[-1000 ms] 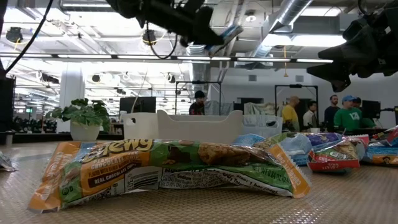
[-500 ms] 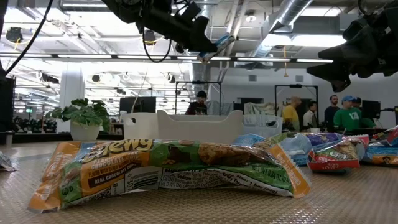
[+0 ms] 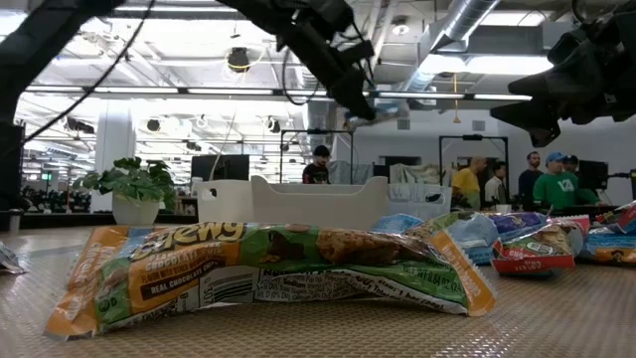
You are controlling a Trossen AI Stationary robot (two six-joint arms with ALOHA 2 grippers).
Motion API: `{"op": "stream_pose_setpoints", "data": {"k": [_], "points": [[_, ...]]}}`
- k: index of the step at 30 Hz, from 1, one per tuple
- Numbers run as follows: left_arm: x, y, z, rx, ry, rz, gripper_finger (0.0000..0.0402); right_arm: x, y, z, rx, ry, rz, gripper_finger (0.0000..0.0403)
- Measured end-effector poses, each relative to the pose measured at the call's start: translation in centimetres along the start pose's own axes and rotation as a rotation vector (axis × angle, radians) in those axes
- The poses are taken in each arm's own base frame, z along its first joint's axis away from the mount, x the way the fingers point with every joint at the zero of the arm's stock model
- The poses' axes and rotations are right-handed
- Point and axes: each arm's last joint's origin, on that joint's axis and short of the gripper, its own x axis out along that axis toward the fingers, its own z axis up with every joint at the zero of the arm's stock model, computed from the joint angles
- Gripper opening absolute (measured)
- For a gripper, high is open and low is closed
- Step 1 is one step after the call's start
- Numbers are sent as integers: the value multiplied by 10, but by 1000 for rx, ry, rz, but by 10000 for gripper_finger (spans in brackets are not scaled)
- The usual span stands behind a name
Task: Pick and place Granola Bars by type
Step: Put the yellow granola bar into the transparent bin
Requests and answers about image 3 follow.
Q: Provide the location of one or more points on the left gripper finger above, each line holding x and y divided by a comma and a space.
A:
355, 99

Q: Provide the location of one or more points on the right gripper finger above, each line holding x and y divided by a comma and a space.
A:
536, 117
541, 85

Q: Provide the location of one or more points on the light blue granola bar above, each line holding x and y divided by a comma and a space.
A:
397, 224

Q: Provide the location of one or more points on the green blue granola bar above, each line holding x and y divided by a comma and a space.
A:
467, 238

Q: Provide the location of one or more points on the green orange Chewy granola bar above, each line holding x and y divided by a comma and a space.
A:
223, 268

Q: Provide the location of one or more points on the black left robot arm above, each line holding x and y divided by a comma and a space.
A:
30, 50

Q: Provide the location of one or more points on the purple granola bar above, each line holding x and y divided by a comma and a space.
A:
519, 221

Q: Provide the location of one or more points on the white red-edged granola bar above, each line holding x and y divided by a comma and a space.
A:
571, 220

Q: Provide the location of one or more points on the red and blue granola bar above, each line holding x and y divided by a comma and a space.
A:
627, 216

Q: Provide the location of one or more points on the red green granola bar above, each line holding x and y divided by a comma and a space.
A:
536, 253

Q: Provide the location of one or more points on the blue orange-label granola bar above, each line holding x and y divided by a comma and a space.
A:
611, 248

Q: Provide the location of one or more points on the grey foil granola bar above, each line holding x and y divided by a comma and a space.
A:
10, 261

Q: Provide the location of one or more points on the person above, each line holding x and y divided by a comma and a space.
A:
588, 196
529, 181
467, 184
556, 191
494, 189
315, 174

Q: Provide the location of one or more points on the long LED light bar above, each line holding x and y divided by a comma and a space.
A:
422, 95

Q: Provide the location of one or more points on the yellow hanging pendant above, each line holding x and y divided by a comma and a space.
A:
456, 118

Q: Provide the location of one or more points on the black box on stand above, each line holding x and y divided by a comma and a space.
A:
593, 174

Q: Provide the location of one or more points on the black round ceiling device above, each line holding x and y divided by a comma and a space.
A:
238, 59

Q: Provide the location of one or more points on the white cloth pile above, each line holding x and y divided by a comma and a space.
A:
412, 174

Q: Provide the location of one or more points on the pale grey plastic bin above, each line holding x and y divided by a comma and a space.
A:
318, 204

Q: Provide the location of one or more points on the clear plastic bin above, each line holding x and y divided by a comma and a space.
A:
412, 199

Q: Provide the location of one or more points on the black monitor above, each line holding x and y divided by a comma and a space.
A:
223, 168

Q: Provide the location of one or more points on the white plastic bin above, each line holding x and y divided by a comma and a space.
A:
233, 199

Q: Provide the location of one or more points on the brown mat with dark border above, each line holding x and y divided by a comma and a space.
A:
546, 318

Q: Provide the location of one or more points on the white column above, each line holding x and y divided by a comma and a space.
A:
115, 144

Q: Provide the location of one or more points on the green artificial plant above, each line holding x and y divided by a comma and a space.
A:
134, 181

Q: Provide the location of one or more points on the white plant pot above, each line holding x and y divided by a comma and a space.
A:
134, 211

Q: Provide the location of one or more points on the black cabinet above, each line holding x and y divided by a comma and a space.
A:
11, 169

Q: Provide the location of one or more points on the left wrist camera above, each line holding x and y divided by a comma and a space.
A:
363, 52

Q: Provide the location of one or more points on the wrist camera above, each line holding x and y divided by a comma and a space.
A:
363, 52
576, 47

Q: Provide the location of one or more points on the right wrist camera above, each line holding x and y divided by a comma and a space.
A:
576, 47

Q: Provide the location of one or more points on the black metal stand frame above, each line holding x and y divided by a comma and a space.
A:
472, 137
298, 131

